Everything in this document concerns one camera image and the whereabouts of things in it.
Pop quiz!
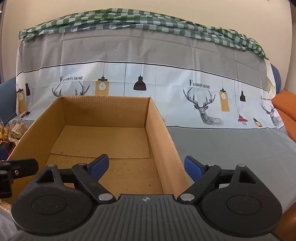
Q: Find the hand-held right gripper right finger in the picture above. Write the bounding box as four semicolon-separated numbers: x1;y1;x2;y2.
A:
177;155;260;205

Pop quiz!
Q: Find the green checked cloth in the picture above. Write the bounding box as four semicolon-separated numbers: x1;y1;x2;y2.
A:
18;8;269;59

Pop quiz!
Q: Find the grey deer print cloth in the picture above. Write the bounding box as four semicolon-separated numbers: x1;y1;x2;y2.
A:
15;26;296;214

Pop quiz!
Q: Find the brown cardboard box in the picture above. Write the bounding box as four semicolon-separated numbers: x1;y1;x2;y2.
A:
6;96;193;204

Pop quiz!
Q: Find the orange cushion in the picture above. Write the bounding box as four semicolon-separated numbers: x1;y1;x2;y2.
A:
271;89;296;139

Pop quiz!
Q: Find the round grain cake packet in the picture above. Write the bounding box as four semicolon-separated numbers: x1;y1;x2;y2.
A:
9;120;29;140

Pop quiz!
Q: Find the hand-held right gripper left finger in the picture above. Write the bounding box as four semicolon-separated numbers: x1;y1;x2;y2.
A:
33;153;116;204

